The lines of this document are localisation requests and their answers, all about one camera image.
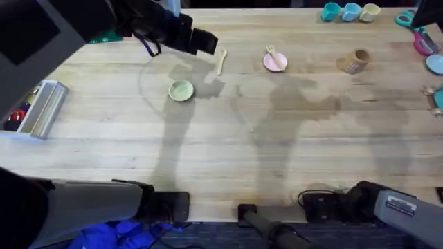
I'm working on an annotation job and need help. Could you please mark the wooden spoon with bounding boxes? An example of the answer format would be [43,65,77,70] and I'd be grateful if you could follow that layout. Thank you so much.
[216,48,228,77]

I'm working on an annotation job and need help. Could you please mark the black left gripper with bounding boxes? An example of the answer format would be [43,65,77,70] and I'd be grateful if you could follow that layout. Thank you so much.
[111,0,219,56]

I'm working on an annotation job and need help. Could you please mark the blue plate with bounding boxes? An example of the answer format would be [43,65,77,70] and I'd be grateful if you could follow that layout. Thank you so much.
[425,54,443,76]

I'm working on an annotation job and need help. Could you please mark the wooden fork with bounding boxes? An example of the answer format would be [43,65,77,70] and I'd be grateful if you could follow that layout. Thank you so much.
[265,44,287,71]

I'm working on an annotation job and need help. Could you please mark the blue cloth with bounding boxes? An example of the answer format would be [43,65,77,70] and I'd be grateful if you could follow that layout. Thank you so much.
[66,220,185,249]

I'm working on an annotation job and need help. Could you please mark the pale green bowl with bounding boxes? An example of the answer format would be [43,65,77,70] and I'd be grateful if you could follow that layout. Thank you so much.
[168,79,195,103]

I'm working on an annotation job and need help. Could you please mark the pink plate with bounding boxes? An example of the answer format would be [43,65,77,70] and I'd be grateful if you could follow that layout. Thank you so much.
[262,51,289,73]

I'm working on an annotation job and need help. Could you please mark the black rail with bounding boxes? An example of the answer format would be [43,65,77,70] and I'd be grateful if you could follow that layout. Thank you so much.
[152,221,419,249]

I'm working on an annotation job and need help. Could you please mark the green board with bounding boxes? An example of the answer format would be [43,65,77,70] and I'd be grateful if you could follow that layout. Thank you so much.
[87,30,124,45]

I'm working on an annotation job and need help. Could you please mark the pink scissors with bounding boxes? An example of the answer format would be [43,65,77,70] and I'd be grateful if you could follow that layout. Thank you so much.
[412,26,443,57]

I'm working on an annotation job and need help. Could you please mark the brown cup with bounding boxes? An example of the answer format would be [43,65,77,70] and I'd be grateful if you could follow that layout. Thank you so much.
[336,48,371,75]

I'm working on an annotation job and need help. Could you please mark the black cable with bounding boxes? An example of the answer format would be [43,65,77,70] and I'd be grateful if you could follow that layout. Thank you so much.
[297,189,347,209]

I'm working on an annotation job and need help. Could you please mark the teal cup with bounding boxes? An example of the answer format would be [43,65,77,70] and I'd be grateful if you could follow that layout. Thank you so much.
[320,1,342,23]

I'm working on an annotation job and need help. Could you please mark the light blue cup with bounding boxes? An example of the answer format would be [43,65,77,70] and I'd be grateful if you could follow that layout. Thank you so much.
[341,2,363,23]

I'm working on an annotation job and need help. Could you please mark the teal tool with knobs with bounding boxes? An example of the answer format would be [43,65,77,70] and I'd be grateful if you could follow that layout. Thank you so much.
[423,85,443,119]

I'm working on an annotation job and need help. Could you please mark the white box with tools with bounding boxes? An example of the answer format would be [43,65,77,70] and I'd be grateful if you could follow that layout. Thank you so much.
[0,79,69,140]

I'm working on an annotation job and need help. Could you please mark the cream cup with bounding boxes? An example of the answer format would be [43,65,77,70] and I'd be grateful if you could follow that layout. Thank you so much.
[359,3,382,24]

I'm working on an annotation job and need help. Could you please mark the purple cable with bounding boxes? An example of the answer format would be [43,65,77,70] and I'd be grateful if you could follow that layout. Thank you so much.
[132,31,163,58]

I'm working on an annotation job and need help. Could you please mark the black pole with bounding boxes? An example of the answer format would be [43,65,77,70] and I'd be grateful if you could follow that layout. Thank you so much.
[237,203,314,249]

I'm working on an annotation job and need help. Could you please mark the teal scissors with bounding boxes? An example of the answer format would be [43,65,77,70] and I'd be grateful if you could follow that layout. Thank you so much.
[395,9,417,29]

